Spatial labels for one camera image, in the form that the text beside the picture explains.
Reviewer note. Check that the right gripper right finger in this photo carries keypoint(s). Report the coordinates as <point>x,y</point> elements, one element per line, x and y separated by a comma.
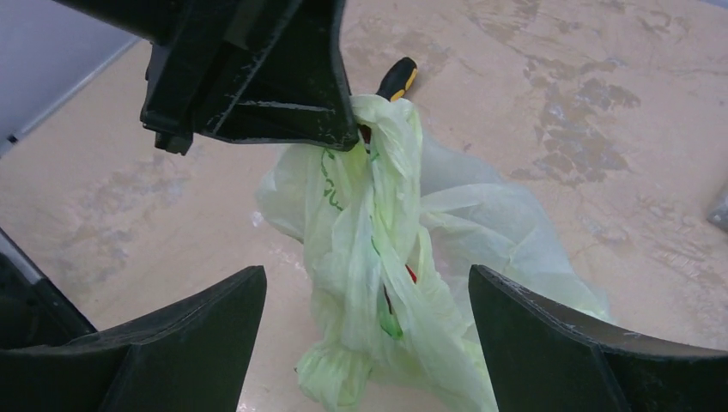
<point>544,356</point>

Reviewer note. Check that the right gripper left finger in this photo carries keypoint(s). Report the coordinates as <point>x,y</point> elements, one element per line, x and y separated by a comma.
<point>192,355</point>

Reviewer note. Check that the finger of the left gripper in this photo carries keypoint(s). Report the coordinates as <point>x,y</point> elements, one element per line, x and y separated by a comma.
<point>239,71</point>

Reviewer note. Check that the light green plastic bag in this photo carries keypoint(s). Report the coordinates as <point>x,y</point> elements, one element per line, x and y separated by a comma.
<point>399,199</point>

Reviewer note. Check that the red fake fruit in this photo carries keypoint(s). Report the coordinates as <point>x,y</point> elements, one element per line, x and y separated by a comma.
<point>412,274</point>

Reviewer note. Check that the black yellow screwdriver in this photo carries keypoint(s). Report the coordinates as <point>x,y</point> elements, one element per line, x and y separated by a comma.
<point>398,79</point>

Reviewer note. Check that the clear screw organizer box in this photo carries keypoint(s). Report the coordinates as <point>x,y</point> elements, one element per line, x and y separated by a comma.
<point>717,211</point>

